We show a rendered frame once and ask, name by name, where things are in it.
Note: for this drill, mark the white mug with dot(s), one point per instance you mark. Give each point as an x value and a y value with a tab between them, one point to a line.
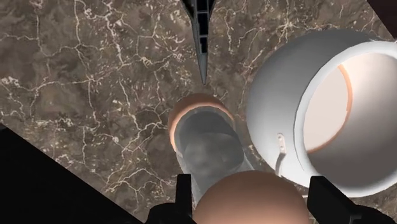
279	93

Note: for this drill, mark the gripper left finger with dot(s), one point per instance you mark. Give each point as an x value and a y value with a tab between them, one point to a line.
183	198

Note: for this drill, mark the black pointed tool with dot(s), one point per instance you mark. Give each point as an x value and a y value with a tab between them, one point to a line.
201	37

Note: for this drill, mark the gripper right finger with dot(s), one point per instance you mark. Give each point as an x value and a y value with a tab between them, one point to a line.
328	201

